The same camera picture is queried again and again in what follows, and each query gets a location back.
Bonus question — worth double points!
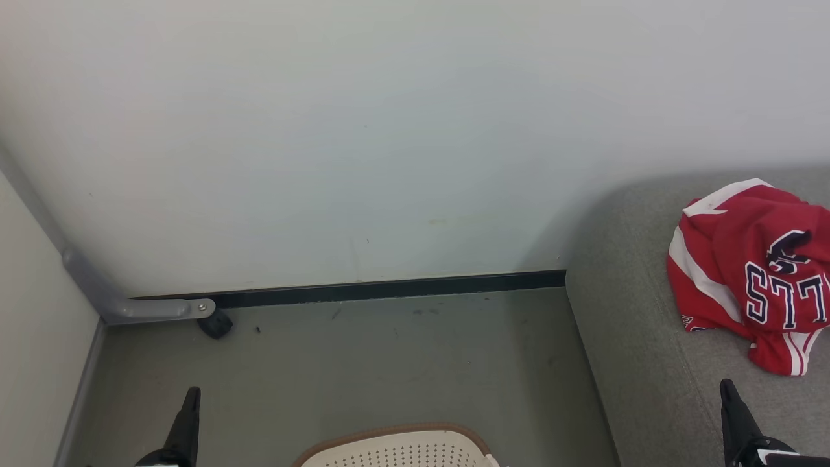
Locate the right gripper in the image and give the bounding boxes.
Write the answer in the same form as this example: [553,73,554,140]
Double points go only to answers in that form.
[720,379,830,467]

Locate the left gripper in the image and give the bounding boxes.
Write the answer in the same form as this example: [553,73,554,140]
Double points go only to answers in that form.
[133,387,202,467]

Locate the small dark caster foot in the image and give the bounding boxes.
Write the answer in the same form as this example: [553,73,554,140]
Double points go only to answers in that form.
[197,308,233,340]

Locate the black baseboard strip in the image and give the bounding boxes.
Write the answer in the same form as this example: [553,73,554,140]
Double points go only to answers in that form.
[133,270,567,309]

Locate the grey fabric sofa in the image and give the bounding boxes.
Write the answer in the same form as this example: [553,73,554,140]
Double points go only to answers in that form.
[565,167,830,467]

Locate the white perforated laundry basket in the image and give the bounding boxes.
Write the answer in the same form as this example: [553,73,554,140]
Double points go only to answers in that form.
[290,423,501,467]

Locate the red basketball jersey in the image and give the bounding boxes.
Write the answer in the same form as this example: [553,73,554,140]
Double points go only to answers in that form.
[666,178,830,377]

